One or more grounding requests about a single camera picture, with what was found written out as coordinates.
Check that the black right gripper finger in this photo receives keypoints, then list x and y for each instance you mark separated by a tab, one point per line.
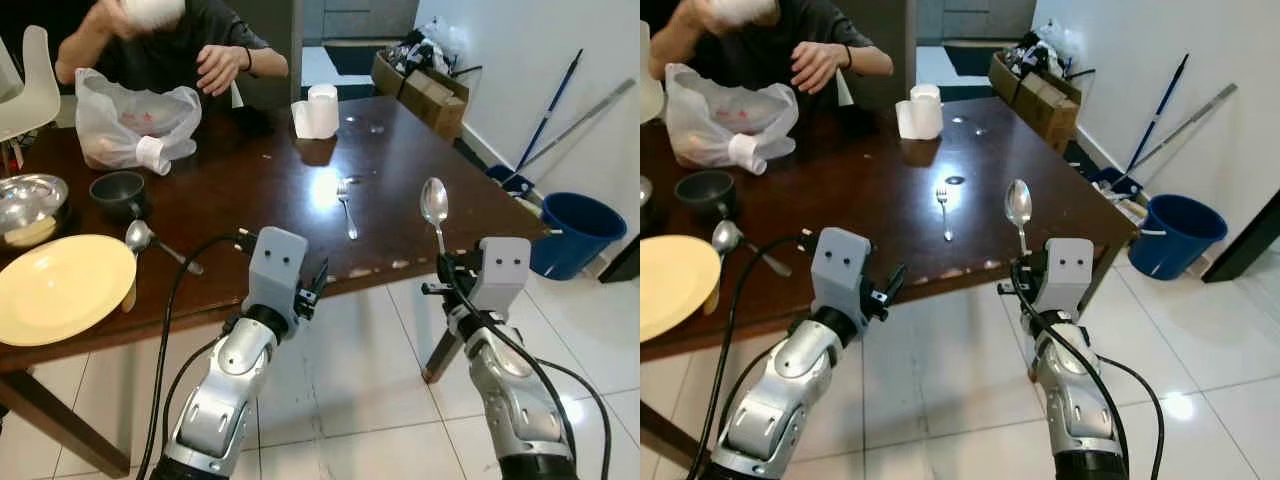
1027	262
436	289
452	262
1010	289

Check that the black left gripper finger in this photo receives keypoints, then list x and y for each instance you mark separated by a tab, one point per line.
323	275
882	282
311	280
900	277

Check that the silver metal spoon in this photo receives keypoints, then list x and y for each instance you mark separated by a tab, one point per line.
434	200
138	236
726	237
1018	203

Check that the silver metal fork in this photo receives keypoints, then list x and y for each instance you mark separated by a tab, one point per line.
944	208
346	205

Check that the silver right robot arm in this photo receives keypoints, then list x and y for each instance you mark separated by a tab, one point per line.
515	400
1075	400

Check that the blue dustpan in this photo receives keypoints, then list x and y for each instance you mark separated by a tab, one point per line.
510	180
1120	184

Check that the blue plastic bucket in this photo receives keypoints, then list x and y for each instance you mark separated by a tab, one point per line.
1185	235
575	235

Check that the white tissue roll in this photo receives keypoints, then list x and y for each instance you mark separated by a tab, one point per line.
320	112
922	112

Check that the brown cardboard box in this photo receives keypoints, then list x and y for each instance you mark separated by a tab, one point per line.
1040	95
425	95

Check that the yellow plate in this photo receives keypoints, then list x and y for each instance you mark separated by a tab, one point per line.
675	288
60	290

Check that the dark grey bowl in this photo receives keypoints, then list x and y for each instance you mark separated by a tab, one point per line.
705	193
118	193

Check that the shiny metal bowl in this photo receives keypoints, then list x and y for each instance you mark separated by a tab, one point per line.
645	190
30	200

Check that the grey metal pole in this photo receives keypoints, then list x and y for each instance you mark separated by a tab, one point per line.
590	108
1195	112

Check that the translucent white plastic bag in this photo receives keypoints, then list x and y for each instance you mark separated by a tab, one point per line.
725	125
135	125

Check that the person in dark clothes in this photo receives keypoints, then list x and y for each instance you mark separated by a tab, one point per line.
170	55
790	50

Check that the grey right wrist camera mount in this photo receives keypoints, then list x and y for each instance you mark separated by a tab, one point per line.
500	272
1068	275

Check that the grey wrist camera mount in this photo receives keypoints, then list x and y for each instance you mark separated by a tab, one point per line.
500	272
1068	275
840	270
275	270

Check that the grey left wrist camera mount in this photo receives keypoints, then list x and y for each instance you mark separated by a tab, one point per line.
275	270
840	270

